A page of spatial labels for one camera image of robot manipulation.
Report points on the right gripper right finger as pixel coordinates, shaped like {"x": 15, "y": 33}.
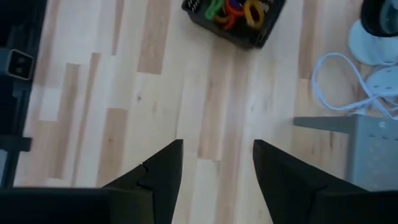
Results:
{"x": 286, "y": 186}

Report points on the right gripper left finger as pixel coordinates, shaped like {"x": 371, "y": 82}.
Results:
{"x": 161, "y": 183}

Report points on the black plastic basket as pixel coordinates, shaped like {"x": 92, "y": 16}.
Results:
{"x": 245, "y": 37}

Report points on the grey perforated metal shelf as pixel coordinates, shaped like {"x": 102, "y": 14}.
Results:
{"x": 373, "y": 149}

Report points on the small black table camera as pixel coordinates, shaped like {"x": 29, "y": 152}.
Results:
{"x": 20, "y": 63}

